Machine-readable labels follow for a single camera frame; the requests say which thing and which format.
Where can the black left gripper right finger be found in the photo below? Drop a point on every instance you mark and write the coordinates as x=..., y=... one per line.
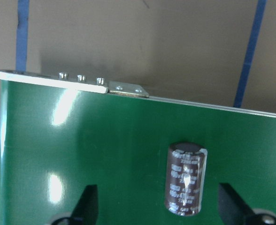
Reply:
x=232, y=209

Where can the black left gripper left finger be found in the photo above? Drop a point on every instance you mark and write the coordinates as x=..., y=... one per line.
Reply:
x=86, y=209

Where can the dark brown capacitor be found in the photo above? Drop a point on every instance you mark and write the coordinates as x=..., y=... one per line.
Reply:
x=185, y=174

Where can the green conveyor belt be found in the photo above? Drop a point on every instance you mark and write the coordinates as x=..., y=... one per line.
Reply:
x=60, y=134

